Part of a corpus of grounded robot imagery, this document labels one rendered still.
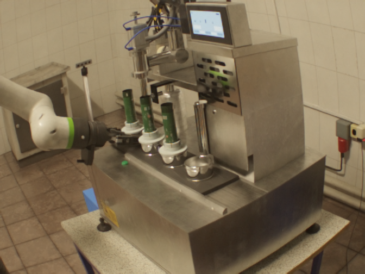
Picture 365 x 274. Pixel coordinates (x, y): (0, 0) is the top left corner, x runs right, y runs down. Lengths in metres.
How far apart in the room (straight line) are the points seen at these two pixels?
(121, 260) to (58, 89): 2.97
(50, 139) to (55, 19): 3.60
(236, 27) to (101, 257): 0.81
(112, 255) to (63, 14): 3.73
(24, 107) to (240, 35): 0.69
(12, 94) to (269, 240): 0.86
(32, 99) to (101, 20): 3.70
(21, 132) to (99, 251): 2.82
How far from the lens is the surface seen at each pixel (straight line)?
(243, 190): 1.11
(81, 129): 1.30
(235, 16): 1.00
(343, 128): 2.61
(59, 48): 4.83
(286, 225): 1.21
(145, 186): 1.19
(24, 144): 4.17
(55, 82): 4.14
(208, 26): 1.05
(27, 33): 4.70
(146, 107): 1.29
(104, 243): 1.46
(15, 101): 1.32
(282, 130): 1.15
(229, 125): 1.10
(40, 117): 1.29
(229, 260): 1.10
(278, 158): 1.17
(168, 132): 1.21
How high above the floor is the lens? 1.56
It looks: 21 degrees down
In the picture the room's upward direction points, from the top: 8 degrees counter-clockwise
